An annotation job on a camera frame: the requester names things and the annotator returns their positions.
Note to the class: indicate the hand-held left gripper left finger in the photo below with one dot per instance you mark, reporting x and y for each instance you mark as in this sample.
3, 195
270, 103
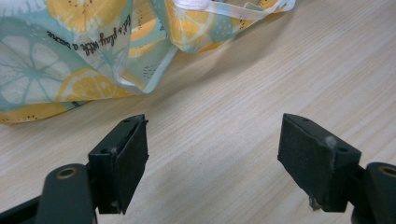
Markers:
123, 169

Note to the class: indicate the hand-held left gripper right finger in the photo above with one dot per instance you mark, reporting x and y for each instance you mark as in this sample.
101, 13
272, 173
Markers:
317, 165

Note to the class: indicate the lemon print cloth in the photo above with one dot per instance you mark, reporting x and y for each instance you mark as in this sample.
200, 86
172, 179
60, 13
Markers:
77, 56

